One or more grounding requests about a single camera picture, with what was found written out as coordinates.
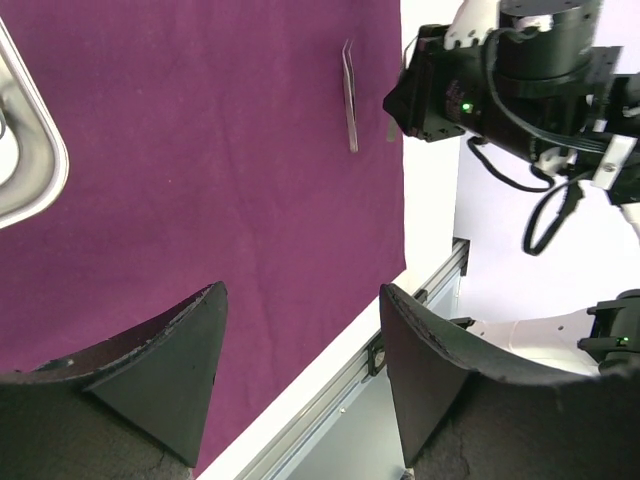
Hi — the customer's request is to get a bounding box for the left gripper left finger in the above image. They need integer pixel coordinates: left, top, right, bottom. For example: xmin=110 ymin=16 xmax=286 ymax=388
xmin=1 ymin=282 xmax=228 ymax=479

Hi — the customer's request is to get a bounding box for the steel instrument tray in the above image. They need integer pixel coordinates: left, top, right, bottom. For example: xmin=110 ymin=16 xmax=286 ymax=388
xmin=1 ymin=25 xmax=70 ymax=228

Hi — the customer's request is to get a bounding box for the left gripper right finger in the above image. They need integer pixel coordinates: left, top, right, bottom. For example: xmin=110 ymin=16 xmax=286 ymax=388
xmin=379 ymin=284 xmax=639 ymax=479

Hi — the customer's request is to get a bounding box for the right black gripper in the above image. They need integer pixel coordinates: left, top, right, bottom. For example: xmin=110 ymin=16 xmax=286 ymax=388
xmin=383 ymin=1 xmax=639 ymax=165

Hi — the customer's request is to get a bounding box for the aluminium front rail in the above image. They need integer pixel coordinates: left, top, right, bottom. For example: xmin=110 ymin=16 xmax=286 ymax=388
xmin=234 ymin=238 xmax=471 ymax=480

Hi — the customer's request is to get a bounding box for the purple cloth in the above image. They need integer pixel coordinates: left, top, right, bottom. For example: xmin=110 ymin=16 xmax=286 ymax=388
xmin=1 ymin=1 xmax=405 ymax=470

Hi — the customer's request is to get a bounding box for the white thin instrument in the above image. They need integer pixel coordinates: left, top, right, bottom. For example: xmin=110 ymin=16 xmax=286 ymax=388
xmin=341 ymin=39 xmax=359 ymax=153

